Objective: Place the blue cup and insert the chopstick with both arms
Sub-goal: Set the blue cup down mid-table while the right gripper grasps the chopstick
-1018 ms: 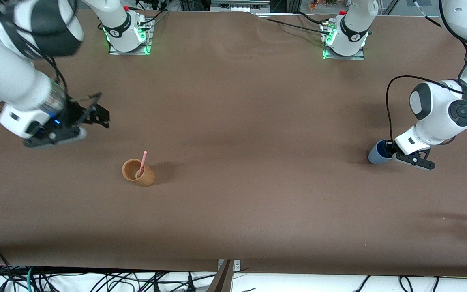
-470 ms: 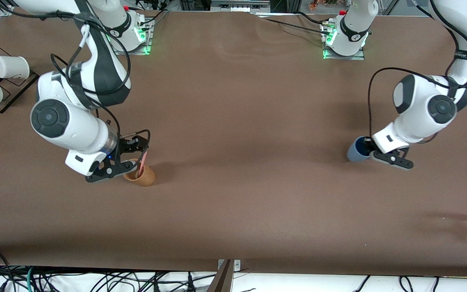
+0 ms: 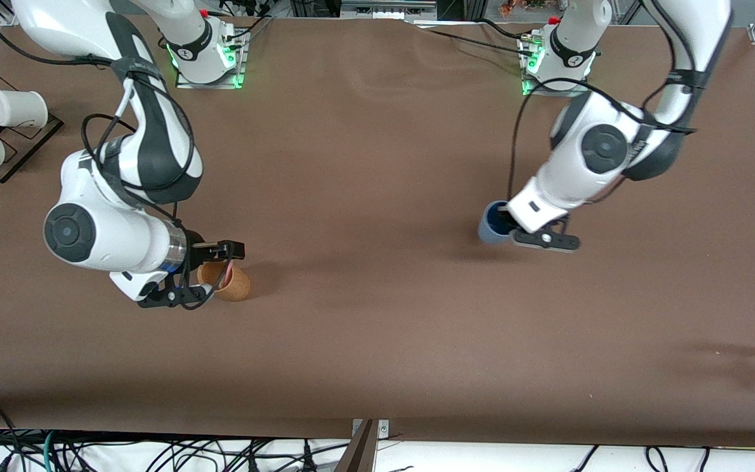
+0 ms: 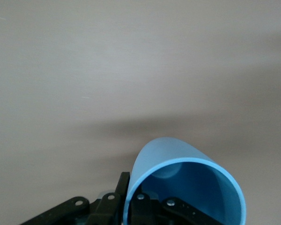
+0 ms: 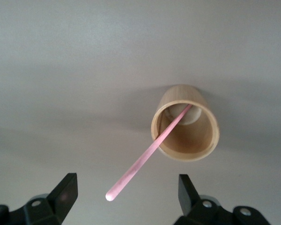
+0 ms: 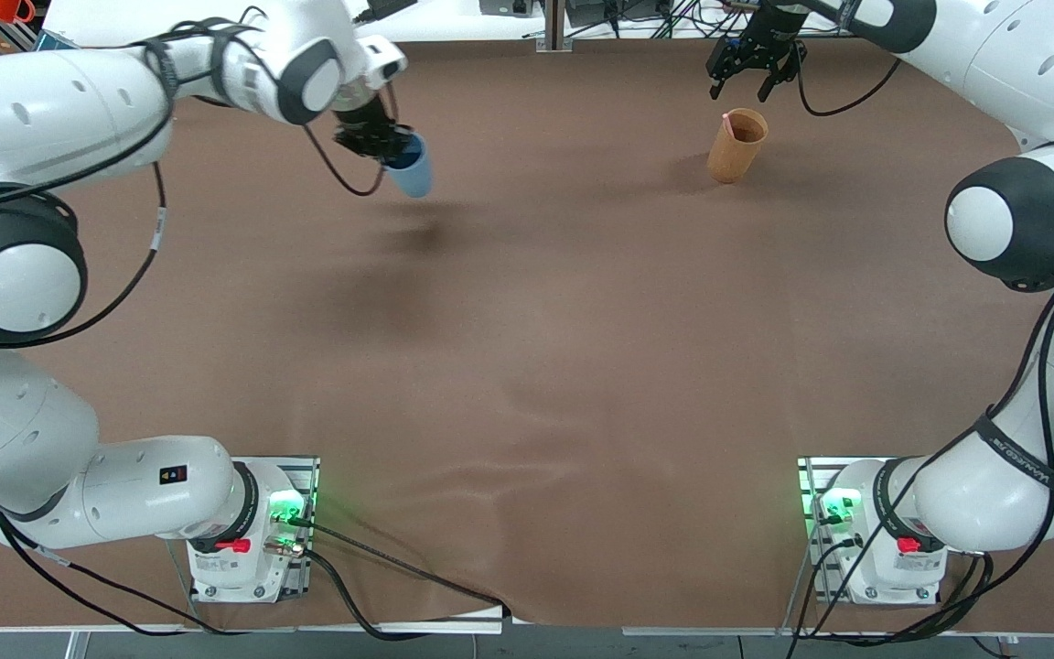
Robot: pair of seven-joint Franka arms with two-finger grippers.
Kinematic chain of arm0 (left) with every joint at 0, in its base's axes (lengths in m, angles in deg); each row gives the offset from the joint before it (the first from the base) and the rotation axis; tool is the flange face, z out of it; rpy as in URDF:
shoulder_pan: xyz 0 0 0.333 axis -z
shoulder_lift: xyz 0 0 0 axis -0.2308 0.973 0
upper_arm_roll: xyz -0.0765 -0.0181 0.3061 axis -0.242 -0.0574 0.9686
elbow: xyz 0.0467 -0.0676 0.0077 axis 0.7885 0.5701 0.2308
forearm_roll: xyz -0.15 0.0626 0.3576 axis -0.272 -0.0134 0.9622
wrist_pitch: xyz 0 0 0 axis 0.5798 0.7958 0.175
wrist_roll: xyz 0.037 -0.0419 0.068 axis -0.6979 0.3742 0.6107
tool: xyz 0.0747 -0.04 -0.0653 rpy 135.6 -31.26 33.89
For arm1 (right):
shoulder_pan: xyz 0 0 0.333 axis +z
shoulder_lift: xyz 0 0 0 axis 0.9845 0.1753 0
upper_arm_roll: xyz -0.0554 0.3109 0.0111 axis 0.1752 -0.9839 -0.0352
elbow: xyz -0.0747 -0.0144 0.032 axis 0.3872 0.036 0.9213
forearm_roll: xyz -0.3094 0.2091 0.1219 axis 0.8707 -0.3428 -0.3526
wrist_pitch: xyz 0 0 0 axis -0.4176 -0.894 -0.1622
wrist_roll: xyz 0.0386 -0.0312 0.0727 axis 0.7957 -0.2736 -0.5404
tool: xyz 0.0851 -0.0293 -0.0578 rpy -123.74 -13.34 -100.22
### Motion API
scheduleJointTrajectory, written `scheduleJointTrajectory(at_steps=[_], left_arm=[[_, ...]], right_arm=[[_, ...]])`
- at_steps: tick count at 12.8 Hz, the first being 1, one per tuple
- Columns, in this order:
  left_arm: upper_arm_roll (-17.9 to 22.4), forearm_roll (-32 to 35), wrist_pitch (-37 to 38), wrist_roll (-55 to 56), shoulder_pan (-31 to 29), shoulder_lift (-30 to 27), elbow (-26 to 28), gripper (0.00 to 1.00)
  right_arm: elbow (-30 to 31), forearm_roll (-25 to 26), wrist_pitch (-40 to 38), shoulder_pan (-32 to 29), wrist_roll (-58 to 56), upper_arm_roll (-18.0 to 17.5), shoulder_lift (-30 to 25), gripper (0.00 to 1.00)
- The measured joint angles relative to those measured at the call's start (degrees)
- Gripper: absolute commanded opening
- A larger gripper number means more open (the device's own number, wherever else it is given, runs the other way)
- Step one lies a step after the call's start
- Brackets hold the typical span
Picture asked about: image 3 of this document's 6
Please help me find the blue cup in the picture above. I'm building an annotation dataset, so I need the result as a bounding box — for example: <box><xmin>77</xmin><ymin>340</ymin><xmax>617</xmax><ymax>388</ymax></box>
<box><xmin>478</xmin><ymin>200</ymin><xmax>517</xmax><ymax>245</ymax></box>

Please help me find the brown wooden cup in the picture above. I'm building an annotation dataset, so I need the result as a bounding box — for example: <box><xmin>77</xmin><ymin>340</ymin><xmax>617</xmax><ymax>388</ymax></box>
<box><xmin>197</xmin><ymin>261</ymin><xmax>251</xmax><ymax>302</ymax></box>

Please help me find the white cup with open mouth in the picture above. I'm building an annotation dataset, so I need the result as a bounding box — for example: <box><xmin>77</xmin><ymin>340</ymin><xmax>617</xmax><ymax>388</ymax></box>
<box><xmin>0</xmin><ymin>90</ymin><xmax>48</xmax><ymax>128</ymax></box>

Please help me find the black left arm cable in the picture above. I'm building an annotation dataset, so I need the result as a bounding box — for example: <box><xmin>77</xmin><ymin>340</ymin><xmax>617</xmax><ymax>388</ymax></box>
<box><xmin>507</xmin><ymin>0</ymin><xmax>706</xmax><ymax>197</ymax></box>

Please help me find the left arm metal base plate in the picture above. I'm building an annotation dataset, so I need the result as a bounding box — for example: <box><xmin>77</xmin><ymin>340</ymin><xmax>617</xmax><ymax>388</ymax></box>
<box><xmin>520</xmin><ymin>36</ymin><xmax>592</xmax><ymax>98</ymax></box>

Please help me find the black cable across table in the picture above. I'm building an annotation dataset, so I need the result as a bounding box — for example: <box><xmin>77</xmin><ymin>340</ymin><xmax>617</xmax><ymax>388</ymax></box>
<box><xmin>410</xmin><ymin>18</ymin><xmax>539</xmax><ymax>57</ymax></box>

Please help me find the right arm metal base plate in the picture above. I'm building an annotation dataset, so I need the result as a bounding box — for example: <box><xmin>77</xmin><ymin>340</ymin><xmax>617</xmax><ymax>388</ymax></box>
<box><xmin>176</xmin><ymin>29</ymin><xmax>248</xmax><ymax>89</ymax></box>

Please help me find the black wire cup rack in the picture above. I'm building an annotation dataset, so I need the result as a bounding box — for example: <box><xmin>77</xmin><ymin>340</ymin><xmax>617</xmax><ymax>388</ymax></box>
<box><xmin>0</xmin><ymin>72</ymin><xmax>64</xmax><ymax>184</ymax></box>

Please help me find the metal table edge bracket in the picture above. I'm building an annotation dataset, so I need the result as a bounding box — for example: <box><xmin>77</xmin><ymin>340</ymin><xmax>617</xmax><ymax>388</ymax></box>
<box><xmin>351</xmin><ymin>420</ymin><xmax>390</xmax><ymax>439</ymax></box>

